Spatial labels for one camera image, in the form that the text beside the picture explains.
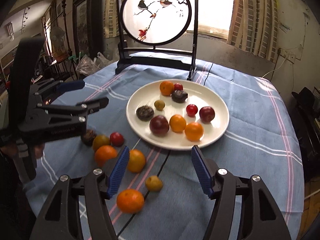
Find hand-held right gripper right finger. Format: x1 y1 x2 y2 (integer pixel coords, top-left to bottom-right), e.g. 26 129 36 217
191 145 292 240

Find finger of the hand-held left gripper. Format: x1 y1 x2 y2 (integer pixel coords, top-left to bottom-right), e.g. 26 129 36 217
32 79 85 98
37 98 109 126

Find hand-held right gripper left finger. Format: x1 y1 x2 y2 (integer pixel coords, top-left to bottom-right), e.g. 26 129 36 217
29 145 130 240

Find orange mandarin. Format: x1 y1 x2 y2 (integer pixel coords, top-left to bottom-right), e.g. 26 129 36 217
160 80 175 96
116 189 145 214
94 145 118 167

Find smooth orange tomato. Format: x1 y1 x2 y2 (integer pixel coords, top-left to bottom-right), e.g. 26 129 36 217
169 114 187 133
127 149 146 173
184 122 204 142

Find dark brown water chestnut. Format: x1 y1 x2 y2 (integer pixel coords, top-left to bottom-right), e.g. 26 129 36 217
81 129 97 146
136 105 154 122
171 90 189 103

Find yellow-orange tomato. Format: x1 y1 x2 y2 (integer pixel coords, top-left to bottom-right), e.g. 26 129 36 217
92 135 111 152

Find white round plate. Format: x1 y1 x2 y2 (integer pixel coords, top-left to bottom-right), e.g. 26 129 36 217
126 79 230 151

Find person's left hand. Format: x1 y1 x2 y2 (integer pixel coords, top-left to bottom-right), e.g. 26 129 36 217
34 143 47 159

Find clear plastic bags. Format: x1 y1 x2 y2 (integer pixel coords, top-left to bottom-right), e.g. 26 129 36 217
75 52 118 77

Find blue plaid tablecloth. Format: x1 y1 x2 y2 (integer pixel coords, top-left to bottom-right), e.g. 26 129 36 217
24 52 307 240

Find dark framed painting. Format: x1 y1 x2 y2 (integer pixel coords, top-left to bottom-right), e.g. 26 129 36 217
72 0 103 55

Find dark coat stand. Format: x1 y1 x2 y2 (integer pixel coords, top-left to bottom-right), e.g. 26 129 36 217
61 0 78 80

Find checked beige curtain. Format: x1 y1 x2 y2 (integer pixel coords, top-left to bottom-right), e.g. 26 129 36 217
226 0 279 62
102 0 125 39

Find round bird painting table screen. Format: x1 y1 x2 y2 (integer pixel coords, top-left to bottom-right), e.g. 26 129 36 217
115 0 199 82

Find black hat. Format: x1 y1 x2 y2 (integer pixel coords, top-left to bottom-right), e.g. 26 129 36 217
291 87 315 105

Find bright window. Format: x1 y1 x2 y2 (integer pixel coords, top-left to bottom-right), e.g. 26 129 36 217
190 0 235 39

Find white power cable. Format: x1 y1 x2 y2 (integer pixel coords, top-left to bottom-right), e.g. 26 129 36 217
261 57 285 79

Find white wall outlet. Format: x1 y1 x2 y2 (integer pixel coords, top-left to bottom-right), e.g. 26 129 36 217
277 47 297 60

